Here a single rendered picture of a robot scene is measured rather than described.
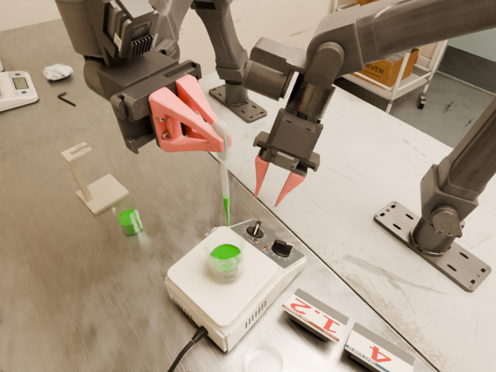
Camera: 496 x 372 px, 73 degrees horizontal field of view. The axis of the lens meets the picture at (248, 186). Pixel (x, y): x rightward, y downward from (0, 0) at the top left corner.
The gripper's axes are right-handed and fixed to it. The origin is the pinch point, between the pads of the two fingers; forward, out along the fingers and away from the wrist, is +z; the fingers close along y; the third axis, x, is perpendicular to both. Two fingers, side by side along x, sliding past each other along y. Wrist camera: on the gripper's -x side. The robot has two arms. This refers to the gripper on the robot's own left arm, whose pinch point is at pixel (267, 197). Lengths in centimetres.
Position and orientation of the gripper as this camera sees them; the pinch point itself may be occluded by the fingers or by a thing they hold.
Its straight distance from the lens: 54.5
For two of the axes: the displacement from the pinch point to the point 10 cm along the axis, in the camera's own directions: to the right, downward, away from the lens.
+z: -3.4, 8.6, 3.7
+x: 2.0, -3.2, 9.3
